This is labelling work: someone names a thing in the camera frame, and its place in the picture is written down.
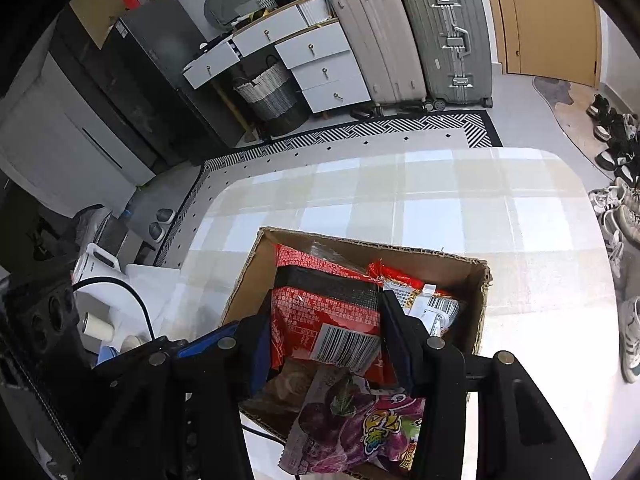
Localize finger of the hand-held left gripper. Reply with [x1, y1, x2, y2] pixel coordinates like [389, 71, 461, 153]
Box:
[176, 320, 242, 360]

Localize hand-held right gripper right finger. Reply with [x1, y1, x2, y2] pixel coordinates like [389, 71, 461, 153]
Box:
[381, 290, 591, 480]

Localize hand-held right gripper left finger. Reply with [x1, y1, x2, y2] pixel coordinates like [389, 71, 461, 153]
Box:
[75, 316, 274, 480]

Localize small white red snack packet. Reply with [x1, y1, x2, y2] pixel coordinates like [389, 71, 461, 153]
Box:
[369, 259, 467, 337]

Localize red black-banded snack packet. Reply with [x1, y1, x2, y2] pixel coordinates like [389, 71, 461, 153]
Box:
[270, 244, 387, 377]

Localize purple grape gummy packet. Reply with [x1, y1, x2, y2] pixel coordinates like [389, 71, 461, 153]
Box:
[277, 364, 427, 477]

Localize brown cardboard box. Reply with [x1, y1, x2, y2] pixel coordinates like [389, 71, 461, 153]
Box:
[220, 226, 493, 480]

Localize white roll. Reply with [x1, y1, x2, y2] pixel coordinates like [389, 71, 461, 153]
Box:
[82, 312, 114, 342]

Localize blue bowls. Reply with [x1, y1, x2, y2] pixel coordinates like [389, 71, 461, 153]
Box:
[94, 344, 122, 367]

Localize white kettle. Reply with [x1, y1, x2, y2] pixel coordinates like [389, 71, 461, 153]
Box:
[72, 242, 126, 287]

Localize black cabinet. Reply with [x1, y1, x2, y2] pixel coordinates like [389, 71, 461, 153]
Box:
[52, 10, 202, 167]

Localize woven laundry basket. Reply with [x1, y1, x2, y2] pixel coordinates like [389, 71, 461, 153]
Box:
[232, 55, 309, 136]

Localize pile of sneakers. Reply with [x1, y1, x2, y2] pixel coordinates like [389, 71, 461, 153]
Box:
[585, 92, 640, 386]

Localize dark grey fridge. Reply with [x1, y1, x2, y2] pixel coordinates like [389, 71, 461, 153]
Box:
[115, 0, 247, 149]

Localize beige grey door mat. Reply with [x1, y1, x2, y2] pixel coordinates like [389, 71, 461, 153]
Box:
[531, 75, 617, 162]

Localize white drawer cabinet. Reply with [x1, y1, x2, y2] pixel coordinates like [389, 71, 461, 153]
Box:
[182, 0, 374, 114]

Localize beige suitcase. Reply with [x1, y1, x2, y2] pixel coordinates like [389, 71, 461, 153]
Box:
[326, 0, 429, 109]

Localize cardboard sheet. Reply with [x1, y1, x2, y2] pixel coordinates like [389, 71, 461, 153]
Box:
[69, 0, 129, 50]

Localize grey suitcase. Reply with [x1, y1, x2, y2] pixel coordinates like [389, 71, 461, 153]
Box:
[397, 0, 495, 111]

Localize wooden door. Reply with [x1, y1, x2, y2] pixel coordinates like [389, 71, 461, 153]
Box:
[479, 0, 601, 89]

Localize black cable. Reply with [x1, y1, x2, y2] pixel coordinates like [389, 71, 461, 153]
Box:
[72, 280, 157, 347]

